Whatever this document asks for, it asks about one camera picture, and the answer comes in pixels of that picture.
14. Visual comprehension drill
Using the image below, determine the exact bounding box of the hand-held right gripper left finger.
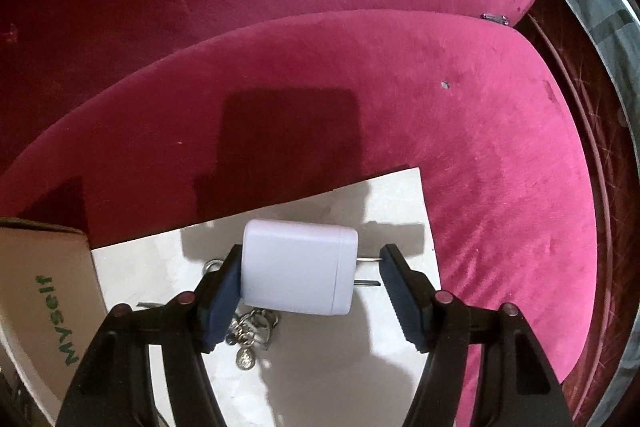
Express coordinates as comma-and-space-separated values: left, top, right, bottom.
55, 244, 243, 427

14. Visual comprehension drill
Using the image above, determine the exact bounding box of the flat cardboard sheet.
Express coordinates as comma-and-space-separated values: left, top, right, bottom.
90, 165, 443, 427

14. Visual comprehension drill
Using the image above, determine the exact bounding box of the thin pink hoop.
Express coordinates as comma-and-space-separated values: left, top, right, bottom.
525, 14, 618, 413

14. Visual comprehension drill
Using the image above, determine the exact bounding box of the large white charger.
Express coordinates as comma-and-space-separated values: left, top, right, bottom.
240, 218, 383, 315

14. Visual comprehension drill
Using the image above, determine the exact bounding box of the cardboard box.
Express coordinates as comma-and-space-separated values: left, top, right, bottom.
0, 217, 108, 427

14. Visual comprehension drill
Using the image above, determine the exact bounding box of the red tufted velvet sofa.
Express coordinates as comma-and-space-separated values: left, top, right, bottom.
0, 0, 608, 423

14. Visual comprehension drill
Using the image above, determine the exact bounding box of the key ring with carabiner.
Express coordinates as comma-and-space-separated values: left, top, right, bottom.
135, 259, 281, 370

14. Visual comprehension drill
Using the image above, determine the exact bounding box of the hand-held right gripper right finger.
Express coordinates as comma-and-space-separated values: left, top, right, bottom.
378, 244, 573, 427

